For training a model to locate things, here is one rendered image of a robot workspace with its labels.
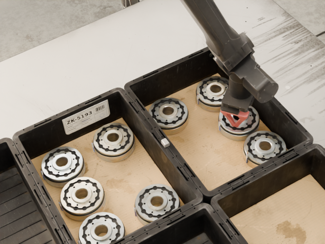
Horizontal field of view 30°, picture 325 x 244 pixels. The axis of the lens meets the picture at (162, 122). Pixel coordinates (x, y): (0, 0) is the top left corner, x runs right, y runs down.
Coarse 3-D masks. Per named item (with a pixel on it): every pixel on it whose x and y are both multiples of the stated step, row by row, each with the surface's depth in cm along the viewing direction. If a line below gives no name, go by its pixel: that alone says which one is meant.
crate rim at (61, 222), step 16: (96, 96) 151; (128, 96) 150; (64, 112) 148; (32, 128) 145; (16, 144) 142; (160, 144) 142; (176, 160) 137; (32, 176) 136; (48, 192) 134; (192, 192) 132; (64, 224) 128; (160, 224) 127; (128, 240) 125
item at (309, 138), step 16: (208, 48) 160; (176, 64) 157; (144, 80) 154; (144, 112) 147; (288, 112) 145; (160, 128) 143; (304, 128) 141; (304, 144) 138; (272, 160) 136; (192, 176) 134; (240, 176) 134; (208, 192) 131
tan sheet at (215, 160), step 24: (168, 96) 163; (192, 96) 163; (192, 120) 158; (216, 120) 157; (192, 144) 153; (216, 144) 152; (240, 144) 152; (192, 168) 148; (216, 168) 147; (240, 168) 147
